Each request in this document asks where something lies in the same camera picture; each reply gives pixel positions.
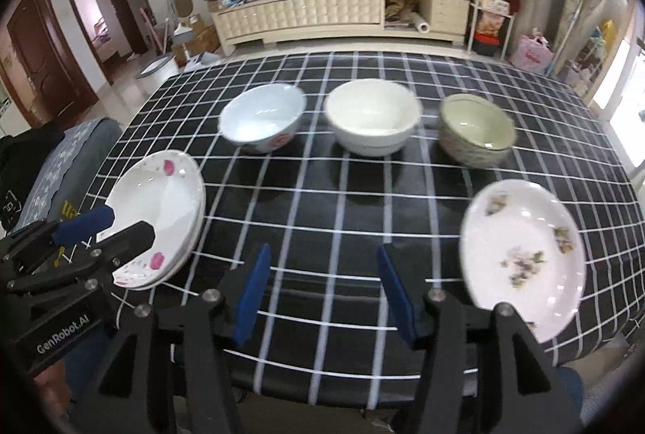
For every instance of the cream television cabinet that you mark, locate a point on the cream television cabinet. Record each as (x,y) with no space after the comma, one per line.
(302,15)

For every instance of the plain white bowl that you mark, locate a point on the plain white bowl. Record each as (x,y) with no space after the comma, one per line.
(373,114)

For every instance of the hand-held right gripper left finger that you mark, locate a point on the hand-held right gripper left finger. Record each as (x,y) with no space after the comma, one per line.
(254,293)

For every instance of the white paper roll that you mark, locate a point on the white paper roll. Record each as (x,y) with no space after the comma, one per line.
(416,23)

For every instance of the cardboard box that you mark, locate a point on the cardboard box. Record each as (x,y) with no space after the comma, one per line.
(201,38)

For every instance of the white plate with pink flowers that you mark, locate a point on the white plate with pink flowers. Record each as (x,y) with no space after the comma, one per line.
(151,197)
(174,272)

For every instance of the white round bin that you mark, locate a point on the white round bin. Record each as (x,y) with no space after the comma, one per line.
(157,71)

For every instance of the dark brown wooden door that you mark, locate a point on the dark brown wooden door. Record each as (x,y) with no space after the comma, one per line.
(40,56)

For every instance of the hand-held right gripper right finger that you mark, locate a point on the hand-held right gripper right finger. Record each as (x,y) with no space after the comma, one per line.
(398,298)

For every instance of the black white checked tablecloth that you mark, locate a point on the black white checked tablecloth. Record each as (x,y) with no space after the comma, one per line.
(327,212)

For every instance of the pink bag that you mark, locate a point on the pink bag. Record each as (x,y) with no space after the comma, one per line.
(531,53)

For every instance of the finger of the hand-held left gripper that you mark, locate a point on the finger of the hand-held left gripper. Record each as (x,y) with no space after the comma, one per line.
(83,225)
(132,237)

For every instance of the white bowl with red print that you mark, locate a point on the white bowl with red print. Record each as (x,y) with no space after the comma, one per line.
(259,116)

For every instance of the brown door frame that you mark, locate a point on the brown door frame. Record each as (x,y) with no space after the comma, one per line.
(123,5)

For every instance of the grey patterned chair cloth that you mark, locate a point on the grey patterned chair cloth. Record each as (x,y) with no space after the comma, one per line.
(65,161)

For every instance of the white plate with floral print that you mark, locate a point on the white plate with floral print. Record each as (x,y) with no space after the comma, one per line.
(524,242)

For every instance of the white bowl with dark rim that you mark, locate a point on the white bowl with dark rim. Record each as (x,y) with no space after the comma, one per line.
(476,126)

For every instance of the black garment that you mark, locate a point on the black garment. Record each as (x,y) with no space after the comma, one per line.
(22,161)

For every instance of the person's leg in jeans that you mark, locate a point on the person's leg in jeans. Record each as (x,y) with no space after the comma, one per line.
(569,388)

